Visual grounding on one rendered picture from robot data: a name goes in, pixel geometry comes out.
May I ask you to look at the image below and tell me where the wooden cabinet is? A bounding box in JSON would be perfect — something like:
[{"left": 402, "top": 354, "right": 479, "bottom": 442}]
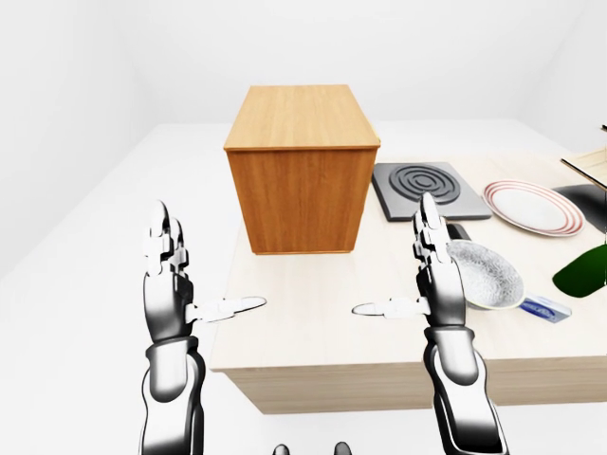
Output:
[{"left": 223, "top": 83, "right": 383, "bottom": 256}]

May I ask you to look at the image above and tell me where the blue white printed box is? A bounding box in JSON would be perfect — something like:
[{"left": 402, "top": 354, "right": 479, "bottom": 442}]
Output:
[{"left": 518, "top": 293, "right": 573, "bottom": 324}]

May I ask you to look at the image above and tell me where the flat dark stove plate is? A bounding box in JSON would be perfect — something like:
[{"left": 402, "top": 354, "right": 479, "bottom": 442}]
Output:
[{"left": 371, "top": 161, "right": 493, "bottom": 223}]

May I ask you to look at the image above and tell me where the dark green rounded object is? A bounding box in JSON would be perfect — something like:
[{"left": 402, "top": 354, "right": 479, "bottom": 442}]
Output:
[{"left": 552, "top": 241, "right": 607, "bottom": 300}]

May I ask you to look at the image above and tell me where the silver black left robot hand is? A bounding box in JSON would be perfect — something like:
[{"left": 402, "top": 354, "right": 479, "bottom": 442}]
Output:
[{"left": 140, "top": 199, "right": 268, "bottom": 345}]

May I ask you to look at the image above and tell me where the white plate with red rings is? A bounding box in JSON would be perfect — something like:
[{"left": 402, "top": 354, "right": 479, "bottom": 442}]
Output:
[{"left": 482, "top": 178, "right": 586, "bottom": 237}]

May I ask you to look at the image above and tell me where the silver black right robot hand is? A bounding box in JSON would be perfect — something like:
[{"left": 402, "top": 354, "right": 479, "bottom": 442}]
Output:
[{"left": 351, "top": 191, "right": 469, "bottom": 331}]

